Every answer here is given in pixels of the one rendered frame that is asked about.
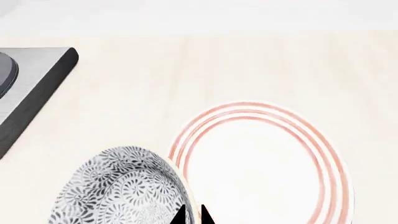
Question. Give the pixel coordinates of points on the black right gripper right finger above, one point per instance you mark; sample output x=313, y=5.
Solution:
x=206, y=217

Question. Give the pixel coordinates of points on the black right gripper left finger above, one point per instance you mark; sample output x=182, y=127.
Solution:
x=181, y=217

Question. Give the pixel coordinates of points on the black floral patterned bowl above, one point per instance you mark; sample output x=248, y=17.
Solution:
x=124, y=186

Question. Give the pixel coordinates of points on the white plate with red rings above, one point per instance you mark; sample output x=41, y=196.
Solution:
x=261, y=170

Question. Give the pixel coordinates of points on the grey flat stove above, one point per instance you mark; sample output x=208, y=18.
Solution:
x=34, y=88

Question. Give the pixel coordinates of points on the dark round stove burner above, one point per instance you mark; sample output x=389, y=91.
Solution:
x=7, y=74

